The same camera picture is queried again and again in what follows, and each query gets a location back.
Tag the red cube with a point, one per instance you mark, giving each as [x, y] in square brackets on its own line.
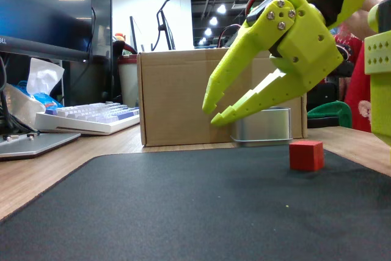
[305, 157]

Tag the person's bare forearm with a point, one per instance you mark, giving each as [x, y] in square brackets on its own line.
[362, 19]

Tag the metal tin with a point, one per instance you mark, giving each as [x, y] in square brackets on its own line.
[265, 126]

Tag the red patterned garment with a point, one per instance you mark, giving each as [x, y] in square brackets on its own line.
[359, 90]

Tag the brown cardboard box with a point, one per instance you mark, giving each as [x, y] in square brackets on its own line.
[174, 96]

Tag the white bin with red rim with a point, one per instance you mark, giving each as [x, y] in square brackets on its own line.
[128, 77]

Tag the black desk mat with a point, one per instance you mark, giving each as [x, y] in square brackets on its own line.
[195, 206]

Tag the white and blue keyboard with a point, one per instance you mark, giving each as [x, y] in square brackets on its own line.
[88, 117]

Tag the black computer monitor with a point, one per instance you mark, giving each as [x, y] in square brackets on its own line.
[46, 10]

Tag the blue tissue pack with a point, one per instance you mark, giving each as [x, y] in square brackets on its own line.
[39, 86]

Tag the silver monitor stand base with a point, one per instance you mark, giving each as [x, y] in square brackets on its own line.
[33, 145]

